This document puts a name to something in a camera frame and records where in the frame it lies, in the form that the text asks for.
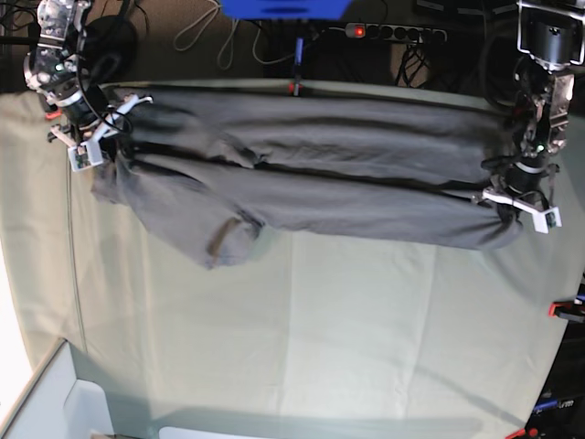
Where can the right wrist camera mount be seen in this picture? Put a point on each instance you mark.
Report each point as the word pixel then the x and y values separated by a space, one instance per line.
pixel 96 137

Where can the red clamp bottom right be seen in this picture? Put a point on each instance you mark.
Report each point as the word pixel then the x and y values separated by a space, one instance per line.
pixel 524 433

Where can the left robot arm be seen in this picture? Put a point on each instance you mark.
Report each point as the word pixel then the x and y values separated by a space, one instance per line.
pixel 550 40

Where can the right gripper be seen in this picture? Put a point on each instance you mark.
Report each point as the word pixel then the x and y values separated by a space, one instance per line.
pixel 88 111

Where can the grey t-shirt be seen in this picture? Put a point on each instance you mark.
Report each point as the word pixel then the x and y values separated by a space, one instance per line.
pixel 207 171

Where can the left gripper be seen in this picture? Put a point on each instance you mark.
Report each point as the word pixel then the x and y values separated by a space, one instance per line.
pixel 531 179

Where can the pale green table cloth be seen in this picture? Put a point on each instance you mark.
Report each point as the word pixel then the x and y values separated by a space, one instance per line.
pixel 313 337

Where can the red clamp right edge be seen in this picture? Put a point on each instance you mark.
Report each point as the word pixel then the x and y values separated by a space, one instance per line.
pixel 571 310

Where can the black power strip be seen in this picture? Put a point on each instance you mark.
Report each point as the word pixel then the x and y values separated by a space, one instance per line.
pixel 396 34

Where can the red clamp top centre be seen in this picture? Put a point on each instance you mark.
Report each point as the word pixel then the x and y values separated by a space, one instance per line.
pixel 295 86

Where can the black round base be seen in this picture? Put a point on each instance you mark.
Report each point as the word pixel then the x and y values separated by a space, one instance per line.
pixel 110 48

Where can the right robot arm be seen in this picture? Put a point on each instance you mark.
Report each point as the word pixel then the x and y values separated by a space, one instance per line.
pixel 70 62

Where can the white bin lower left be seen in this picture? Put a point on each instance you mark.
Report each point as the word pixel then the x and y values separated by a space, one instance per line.
pixel 56 403

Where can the blue box top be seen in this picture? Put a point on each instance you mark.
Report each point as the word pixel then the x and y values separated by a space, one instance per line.
pixel 285 9

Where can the red clamp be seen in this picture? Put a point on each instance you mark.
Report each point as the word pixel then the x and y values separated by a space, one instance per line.
pixel 295 86
pixel 524 433
pixel 52 112

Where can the red clamp top left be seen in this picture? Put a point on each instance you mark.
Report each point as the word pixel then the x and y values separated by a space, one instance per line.
pixel 52 112

